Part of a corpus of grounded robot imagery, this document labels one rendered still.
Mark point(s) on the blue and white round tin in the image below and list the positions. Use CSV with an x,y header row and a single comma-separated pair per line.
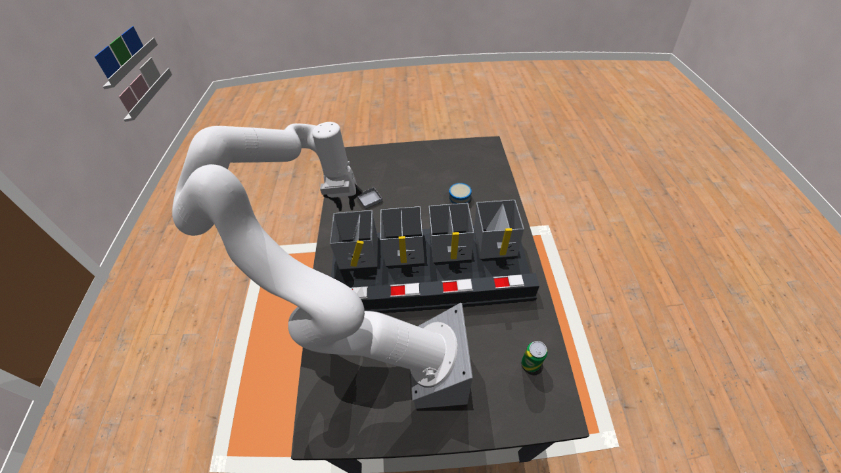
x,y
460,193

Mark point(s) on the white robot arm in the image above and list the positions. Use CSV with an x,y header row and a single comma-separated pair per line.
x,y
329,314

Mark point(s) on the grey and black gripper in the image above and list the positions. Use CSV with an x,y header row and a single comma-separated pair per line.
x,y
354,190

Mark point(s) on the green drink can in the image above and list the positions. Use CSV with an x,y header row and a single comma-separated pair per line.
x,y
534,356

